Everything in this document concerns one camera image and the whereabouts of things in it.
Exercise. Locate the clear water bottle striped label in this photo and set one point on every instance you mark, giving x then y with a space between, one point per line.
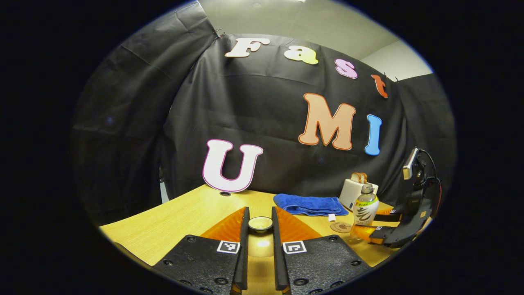
365 209

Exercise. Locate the round cork coaster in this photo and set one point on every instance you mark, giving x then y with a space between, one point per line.
339 227

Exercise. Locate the toast bread slice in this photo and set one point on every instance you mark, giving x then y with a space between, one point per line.
363 177
355 178

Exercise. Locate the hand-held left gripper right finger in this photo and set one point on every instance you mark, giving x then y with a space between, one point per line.
278 262

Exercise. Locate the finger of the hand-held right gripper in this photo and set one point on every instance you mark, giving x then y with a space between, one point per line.
395 215
387 235

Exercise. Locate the folded blue towel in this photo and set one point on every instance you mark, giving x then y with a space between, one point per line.
309 204

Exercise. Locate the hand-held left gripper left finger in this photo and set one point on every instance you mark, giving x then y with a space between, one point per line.
245 262

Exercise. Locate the yellow teacup lid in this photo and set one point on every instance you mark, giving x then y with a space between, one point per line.
260 246

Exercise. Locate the black backdrop cloth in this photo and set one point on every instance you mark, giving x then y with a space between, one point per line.
254 114

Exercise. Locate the cream white toaster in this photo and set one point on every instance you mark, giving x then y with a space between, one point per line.
348 194

